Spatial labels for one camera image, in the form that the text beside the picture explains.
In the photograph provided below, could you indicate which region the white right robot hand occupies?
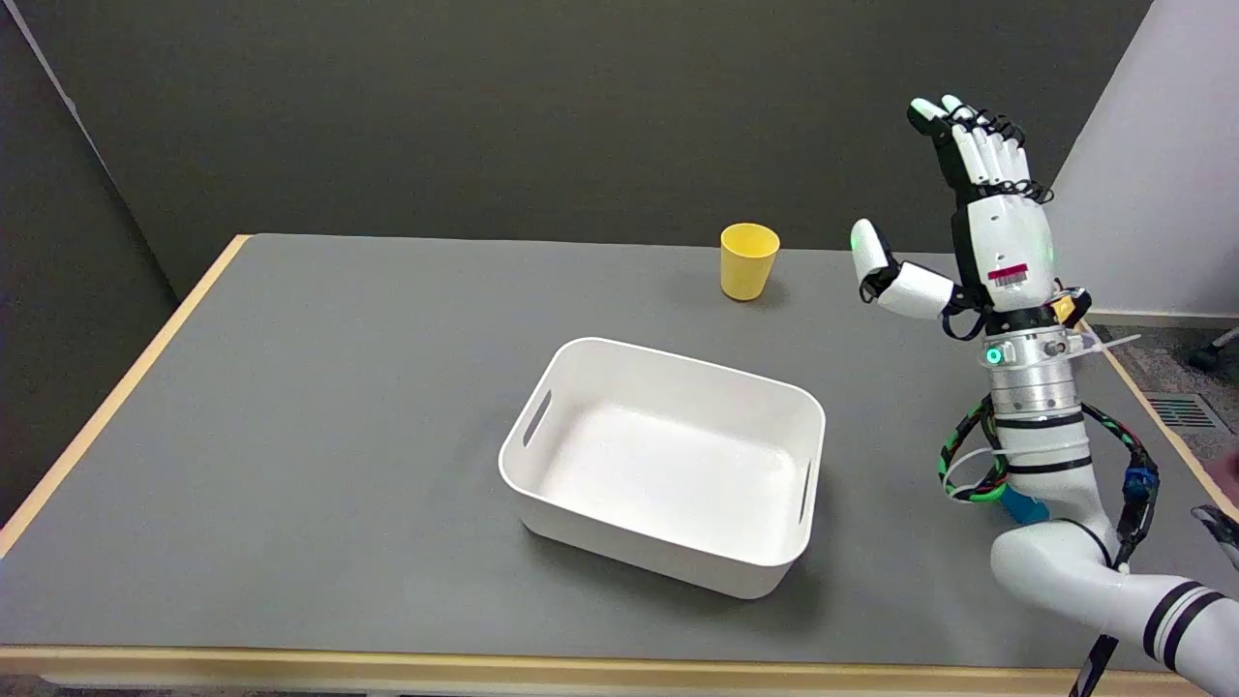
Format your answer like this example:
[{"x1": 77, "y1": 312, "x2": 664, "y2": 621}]
[{"x1": 850, "y1": 94, "x2": 1093, "y2": 342}]

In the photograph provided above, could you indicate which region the blue cube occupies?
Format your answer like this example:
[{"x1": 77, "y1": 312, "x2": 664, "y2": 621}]
[{"x1": 1001, "y1": 486, "x2": 1050, "y2": 527}]

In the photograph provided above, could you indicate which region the black chair base leg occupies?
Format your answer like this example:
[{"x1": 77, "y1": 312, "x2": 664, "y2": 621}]
[{"x1": 1189, "y1": 327, "x2": 1239, "y2": 372}]

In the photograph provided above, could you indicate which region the floor vent grille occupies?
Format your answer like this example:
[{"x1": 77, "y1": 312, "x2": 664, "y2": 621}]
[{"x1": 1146, "y1": 393, "x2": 1221, "y2": 430}]

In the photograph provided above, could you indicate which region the yellow plastic cup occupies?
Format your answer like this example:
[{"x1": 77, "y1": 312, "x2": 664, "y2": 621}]
[{"x1": 720, "y1": 223, "x2": 781, "y2": 302}]

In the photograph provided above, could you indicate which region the white plastic bin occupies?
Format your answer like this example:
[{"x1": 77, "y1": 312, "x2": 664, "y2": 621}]
[{"x1": 498, "y1": 336, "x2": 828, "y2": 600}]

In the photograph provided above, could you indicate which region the green black braided cable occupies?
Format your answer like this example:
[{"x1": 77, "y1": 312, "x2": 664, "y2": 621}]
[{"x1": 936, "y1": 395, "x2": 1013, "y2": 505}]

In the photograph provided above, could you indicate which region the black cable with blue connector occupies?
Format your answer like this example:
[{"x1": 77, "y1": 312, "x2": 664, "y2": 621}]
[{"x1": 1069, "y1": 401, "x2": 1161, "y2": 697}]

